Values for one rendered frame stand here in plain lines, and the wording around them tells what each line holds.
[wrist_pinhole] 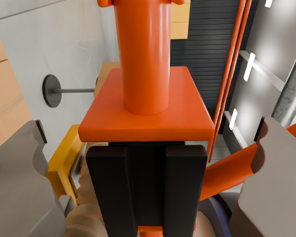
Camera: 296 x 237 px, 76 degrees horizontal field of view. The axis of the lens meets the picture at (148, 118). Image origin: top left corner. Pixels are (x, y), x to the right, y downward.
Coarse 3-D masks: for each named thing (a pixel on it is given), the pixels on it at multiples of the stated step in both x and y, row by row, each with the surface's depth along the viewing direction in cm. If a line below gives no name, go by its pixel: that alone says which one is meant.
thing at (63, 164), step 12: (72, 132) 28; (60, 144) 26; (72, 144) 26; (84, 144) 30; (60, 156) 24; (72, 156) 26; (48, 168) 22; (60, 168) 23; (72, 168) 26; (60, 180) 23; (72, 180) 25; (60, 192) 24; (72, 192) 26
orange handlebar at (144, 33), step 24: (120, 0) 7; (144, 0) 6; (168, 0) 7; (120, 24) 7; (144, 24) 7; (168, 24) 7; (120, 48) 8; (144, 48) 7; (168, 48) 8; (144, 72) 8; (168, 72) 8; (144, 96) 8; (168, 96) 9
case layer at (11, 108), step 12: (0, 48) 87; (0, 60) 87; (0, 72) 87; (12, 72) 94; (0, 84) 87; (12, 84) 94; (0, 96) 87; (12, 96) 94; (0, 108) 86; (12, 108) 94; (24, 108) 102; (12, 120) 94; (24, 120) 102; (12, 132) 93
